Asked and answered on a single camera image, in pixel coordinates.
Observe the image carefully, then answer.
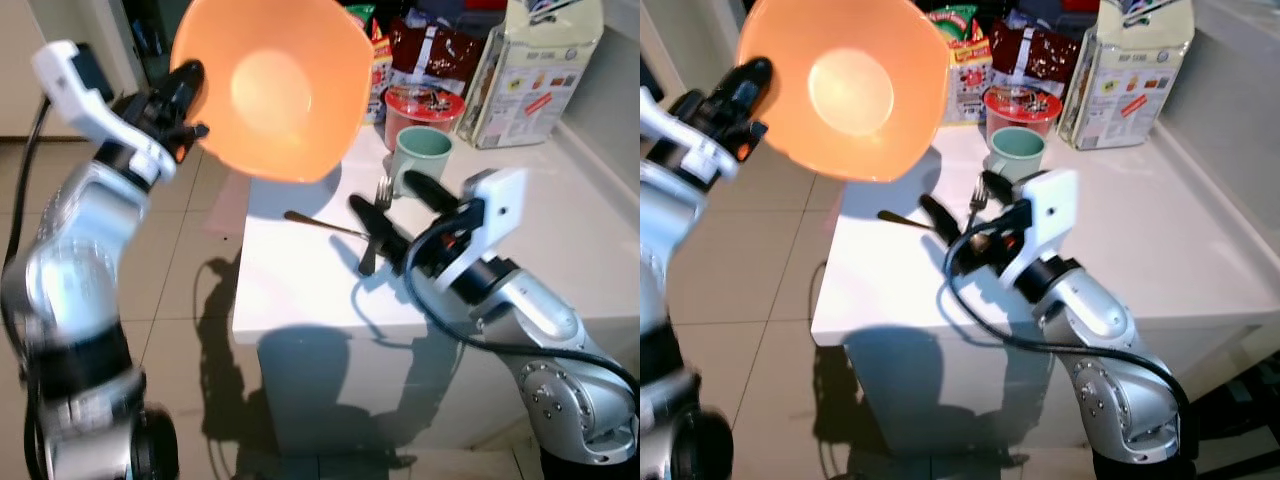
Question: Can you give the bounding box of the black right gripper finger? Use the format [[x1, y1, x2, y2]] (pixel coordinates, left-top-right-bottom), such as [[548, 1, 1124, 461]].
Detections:
[[401, 169, 464, 217], [917, 193, 967, 248], [979, 169, 1024, 207], [347, 193, 412, 264]]

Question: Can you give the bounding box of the metal fork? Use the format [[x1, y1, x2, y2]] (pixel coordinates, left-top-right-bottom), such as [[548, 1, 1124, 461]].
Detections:
[[357, 174, 395, 279], [965, 179, 992, 234]]

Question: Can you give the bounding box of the orange plastic bowl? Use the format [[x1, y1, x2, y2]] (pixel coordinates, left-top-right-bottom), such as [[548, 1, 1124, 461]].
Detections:
[[736, 0, 952, 185], [170, 0, 375, 185]]

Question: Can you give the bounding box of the pale green mug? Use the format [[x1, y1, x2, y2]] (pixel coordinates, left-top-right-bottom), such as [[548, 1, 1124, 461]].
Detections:
[[391, 126, 455, 198], [987, 126, 1048, 187]]

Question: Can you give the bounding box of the dark metal spoon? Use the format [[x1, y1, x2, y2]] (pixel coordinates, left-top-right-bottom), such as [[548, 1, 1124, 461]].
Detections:
[[282, 208, 374, 243]]

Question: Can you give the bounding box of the red instant noodle cup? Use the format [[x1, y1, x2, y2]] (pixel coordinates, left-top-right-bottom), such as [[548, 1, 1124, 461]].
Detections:
[[384, 84, 467, 152], [982, 84, 1064, 142]]

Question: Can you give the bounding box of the red yellow snack packet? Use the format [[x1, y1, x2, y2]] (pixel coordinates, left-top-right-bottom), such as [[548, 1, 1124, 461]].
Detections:
[[364, 20, 397, 127], [944, 20, 992, 127]]

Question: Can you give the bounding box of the dark red snack bag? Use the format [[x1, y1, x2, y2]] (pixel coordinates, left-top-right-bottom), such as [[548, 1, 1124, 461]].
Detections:
[[387, 14, 492, 98], [987, 18, 1082, 101]]

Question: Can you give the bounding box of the cream printed food carton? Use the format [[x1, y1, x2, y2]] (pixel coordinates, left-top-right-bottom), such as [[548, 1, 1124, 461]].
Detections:
[[1057, 0, 1197, 153], [459, 0, 607, 152]]

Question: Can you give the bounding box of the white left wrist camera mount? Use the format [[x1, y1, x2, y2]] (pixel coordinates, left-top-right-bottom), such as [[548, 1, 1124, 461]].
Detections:
[[640, 84, 742, 187], [31, 40, 177, 187]]

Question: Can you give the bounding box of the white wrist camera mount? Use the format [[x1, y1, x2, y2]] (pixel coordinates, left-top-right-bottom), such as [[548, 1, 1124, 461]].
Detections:
[[31, 40, 177, 187], [640, 84, 742, 187], [438, 167, 530, 293], [998, 168, 1080, 292]]

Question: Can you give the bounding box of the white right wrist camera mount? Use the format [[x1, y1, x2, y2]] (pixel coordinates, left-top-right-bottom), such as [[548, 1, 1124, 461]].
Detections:
[[438, 167, 530, 293], [998, 168, 1080, 292]]

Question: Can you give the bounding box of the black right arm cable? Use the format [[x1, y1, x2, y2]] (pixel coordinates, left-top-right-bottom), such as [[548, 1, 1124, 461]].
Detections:
[[942, 218, 1198, 446], [403, 232, 641, 396]]

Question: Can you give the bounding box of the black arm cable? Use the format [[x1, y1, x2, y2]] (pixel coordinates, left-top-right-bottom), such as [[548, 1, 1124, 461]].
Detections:
[[403, 232, 641, 396], [942, 218, 1198, 446], [2, 96, 53, 271]]

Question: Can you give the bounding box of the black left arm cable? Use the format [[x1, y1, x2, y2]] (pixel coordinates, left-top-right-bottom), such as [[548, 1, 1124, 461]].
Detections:
[[2, 96, 53, 271]]

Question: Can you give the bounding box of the black furniture frame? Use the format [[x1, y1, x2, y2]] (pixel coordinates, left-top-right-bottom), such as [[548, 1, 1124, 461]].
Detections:
[[1193, 366, 1280, 453]]

